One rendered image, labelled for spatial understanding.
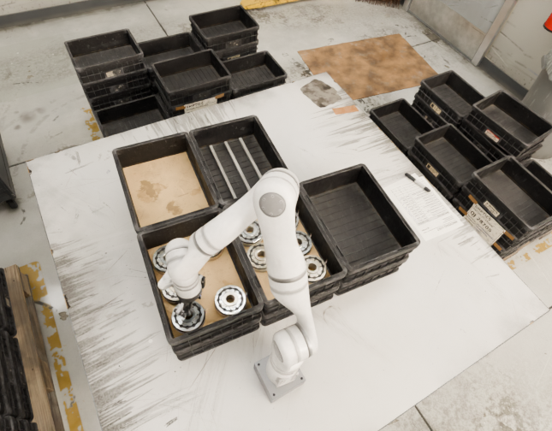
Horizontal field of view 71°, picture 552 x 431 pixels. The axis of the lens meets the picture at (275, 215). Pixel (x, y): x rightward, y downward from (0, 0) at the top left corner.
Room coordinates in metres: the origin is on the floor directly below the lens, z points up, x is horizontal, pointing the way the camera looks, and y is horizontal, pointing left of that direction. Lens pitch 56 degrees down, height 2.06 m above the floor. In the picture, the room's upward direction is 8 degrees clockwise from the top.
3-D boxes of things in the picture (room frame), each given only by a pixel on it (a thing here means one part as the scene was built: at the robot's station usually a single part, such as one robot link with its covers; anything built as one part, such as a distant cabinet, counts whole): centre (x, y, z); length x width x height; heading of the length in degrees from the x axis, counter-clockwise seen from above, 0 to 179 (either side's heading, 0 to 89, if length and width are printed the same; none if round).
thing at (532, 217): (1.35, -1.22, 0.37); 0.40 x 0.30 x 0.45; 36
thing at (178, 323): (0.38, 0.23, 0.86); 0.10 x 0.10 x 0.01
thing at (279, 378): (0.28, -0.09, 0.85); 0.09 x 0.09 x 0.17; 28
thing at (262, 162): (1.01, 0.17, 0.87); 0.40 x 0.30 x 0.11; 31
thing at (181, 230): (0.52, 0.22, 0.87); 0.40 x 0.30 x 0.11; 31
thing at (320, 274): (0.61, -0.15, 0.86); 0.10 x 0.10 x 0.01
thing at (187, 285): (0.42, 0.22, 1.15); 0.09 x 0.07 x 0.15; 22
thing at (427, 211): (1.08, -0.65, 0.70); 0.33 x 0.23 x 0.01; 36
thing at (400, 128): (2.00, -0.75, 0.26); 0.40 x 0.30 x 0.23; 36
